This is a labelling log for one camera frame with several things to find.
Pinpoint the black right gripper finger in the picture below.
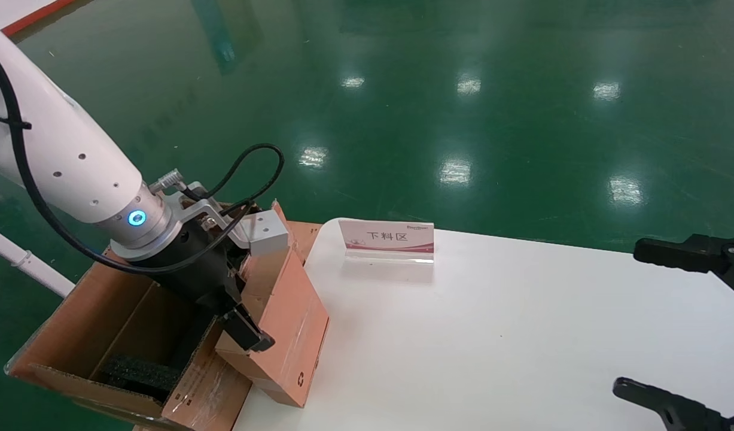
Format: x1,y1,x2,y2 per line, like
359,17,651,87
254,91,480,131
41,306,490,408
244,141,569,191
634,233,734,300
612,377,734,431

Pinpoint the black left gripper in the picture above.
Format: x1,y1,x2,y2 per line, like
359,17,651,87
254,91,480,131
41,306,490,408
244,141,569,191
130,221,276,353

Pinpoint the small brown cardboard box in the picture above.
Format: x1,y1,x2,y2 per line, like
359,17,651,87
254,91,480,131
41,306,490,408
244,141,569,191
214,245,330,409

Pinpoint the large open cardboard box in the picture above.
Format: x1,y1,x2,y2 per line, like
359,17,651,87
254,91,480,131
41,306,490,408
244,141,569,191
5,201,324,431

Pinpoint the black foam insert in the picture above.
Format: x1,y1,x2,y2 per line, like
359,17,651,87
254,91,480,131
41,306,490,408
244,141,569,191
98,353,182,402

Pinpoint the acrylic sign stand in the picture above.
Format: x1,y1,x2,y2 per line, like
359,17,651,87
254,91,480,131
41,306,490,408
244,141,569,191
338,218,435,264

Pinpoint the white pipe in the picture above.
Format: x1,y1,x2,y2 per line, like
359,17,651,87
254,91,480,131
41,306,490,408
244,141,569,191
0,224,75,298

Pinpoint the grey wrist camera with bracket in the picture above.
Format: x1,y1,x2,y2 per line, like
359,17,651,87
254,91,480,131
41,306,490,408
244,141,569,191
163,192,291,257

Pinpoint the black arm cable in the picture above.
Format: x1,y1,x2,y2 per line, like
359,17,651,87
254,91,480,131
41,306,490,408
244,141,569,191
0,45,285,276

